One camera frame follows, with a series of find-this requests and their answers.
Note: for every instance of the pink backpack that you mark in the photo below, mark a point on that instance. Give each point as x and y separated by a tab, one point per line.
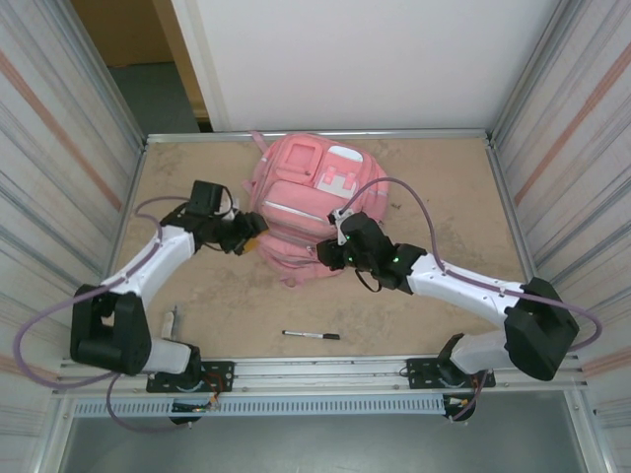
296	197

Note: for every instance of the black marker pen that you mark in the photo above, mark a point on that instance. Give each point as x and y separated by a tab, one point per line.
315	335

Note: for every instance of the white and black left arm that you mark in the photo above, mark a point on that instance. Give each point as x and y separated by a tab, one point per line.
108	335

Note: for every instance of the grey metal panel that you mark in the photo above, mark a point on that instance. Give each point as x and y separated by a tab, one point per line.
320	443

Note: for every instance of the brown door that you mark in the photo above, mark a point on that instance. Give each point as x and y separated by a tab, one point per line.
138	34

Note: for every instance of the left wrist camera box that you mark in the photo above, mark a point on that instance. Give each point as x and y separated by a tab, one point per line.
228	207

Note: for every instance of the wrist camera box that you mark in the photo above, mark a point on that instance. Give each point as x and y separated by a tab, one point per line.
228	207
341	216

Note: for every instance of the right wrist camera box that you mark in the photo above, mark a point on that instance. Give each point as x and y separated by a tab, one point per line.
341	216

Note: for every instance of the aluminium side rail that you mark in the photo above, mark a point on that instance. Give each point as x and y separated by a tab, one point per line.
523	246
127	197

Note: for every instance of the aluminium table edge rail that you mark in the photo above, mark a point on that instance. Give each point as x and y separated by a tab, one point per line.
320	135

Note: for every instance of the long aluminium base rail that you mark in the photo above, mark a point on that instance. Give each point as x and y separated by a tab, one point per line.
320	374

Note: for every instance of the aluminium corner post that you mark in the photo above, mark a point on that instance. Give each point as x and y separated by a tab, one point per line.
515	88
120	88

